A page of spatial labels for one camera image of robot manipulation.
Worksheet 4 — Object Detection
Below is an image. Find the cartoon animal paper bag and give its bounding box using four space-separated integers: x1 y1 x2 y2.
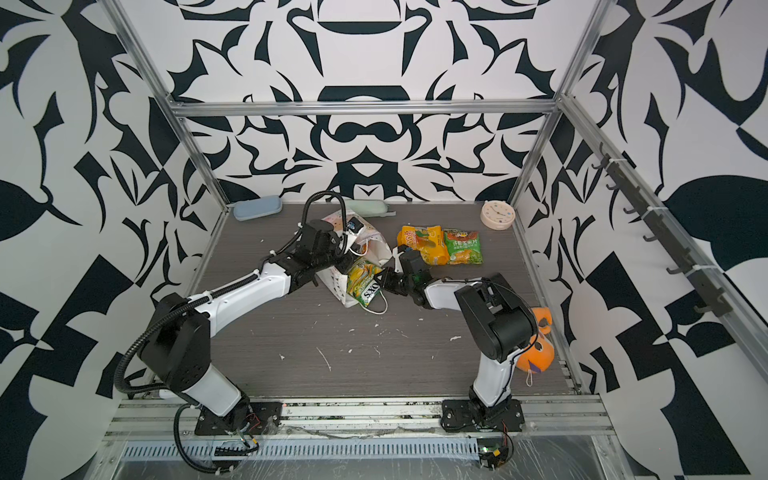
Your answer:
318 210 392 315

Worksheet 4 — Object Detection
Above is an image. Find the white cable duct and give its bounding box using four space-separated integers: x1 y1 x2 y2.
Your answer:
119 437 481 462

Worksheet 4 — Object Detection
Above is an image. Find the round beige clock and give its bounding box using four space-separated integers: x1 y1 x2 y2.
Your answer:
480 200 516 231

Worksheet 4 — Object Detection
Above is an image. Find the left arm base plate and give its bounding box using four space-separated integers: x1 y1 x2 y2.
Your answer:
194 401 283 436

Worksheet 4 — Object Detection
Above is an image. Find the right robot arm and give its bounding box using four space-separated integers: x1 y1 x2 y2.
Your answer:
374 247 540 417

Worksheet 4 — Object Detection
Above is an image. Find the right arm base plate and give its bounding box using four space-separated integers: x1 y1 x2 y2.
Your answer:
440 397 525 432

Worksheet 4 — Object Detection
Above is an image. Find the yellow snack packet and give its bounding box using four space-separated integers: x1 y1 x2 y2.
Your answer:
397 225 450 266

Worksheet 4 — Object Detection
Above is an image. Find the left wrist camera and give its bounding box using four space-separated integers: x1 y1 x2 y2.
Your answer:
342 217 366 253

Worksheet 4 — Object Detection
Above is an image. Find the black corrugated cable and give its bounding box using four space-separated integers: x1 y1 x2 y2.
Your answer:
172 403 241 475

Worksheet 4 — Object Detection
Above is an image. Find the green yellow candy packet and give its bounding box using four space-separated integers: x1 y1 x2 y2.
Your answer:
346 258 383 307

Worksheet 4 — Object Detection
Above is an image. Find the black hook rail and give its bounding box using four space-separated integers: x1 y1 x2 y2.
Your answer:
593 144 733 317

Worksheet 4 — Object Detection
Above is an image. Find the green snack packet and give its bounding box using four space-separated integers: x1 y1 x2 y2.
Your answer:
443 228 483 265

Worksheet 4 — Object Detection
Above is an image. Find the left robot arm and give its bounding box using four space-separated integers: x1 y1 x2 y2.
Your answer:
113 190 353 420

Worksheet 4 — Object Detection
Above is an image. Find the orange fish toy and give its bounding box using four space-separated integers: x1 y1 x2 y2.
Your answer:
516 307 555 387

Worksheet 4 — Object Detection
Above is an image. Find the small circuit board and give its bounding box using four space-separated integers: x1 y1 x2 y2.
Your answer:
477 438 514 470

